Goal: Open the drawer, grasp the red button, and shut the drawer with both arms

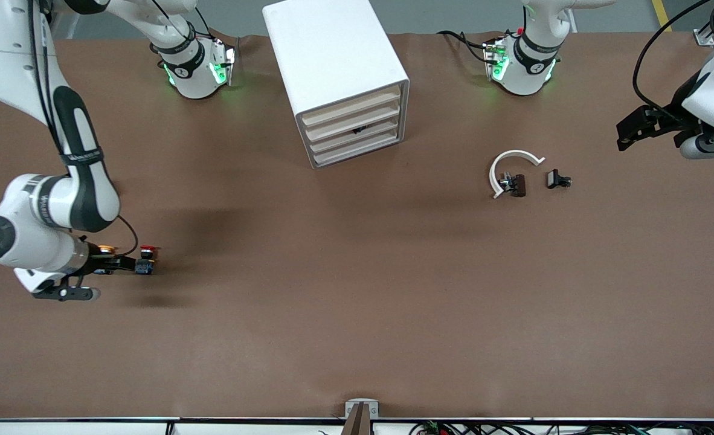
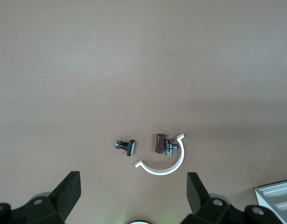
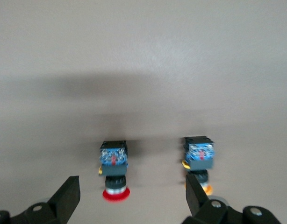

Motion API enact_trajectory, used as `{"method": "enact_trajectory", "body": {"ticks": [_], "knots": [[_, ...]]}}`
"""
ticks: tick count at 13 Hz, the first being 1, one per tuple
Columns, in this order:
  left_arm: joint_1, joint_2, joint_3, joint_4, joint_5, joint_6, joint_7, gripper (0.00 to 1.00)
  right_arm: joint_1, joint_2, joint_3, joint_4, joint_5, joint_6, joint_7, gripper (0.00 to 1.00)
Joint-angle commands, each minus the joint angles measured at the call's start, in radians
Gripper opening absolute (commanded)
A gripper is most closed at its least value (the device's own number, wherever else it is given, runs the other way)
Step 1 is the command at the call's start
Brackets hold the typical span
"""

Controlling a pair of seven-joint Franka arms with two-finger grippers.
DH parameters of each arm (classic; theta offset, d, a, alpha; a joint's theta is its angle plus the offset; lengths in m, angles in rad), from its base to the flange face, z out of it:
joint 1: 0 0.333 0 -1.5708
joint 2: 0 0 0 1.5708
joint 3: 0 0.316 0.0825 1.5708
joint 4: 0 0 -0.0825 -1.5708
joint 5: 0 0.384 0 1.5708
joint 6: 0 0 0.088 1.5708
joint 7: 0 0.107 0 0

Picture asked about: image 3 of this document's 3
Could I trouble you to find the red push button switch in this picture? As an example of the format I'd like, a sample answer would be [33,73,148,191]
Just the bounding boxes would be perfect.
[98,140,131,203]

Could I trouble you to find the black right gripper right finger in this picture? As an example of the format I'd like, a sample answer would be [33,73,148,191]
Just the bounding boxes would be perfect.
[182,173,242,224]

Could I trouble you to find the yellow push button switch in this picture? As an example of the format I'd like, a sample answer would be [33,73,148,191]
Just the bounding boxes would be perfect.
[181,136,215,196]

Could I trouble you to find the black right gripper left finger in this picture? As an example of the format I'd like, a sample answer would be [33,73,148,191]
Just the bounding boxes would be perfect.
[11,175,81,224]

